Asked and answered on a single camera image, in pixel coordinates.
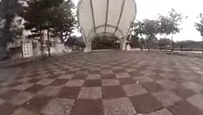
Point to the red and grey chequered paving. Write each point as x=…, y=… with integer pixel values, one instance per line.
x=104, y=83

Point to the white shell canopy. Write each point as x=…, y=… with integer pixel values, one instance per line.
x=106, y=16

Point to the row of trees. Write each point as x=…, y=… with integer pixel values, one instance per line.
x=164, y=26

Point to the pale building with fence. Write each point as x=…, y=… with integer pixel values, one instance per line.
x=28, y=45

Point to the group of dark trees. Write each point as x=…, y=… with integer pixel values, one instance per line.
x=37, y=16

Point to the low fence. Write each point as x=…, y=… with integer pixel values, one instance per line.
x=185, y=48

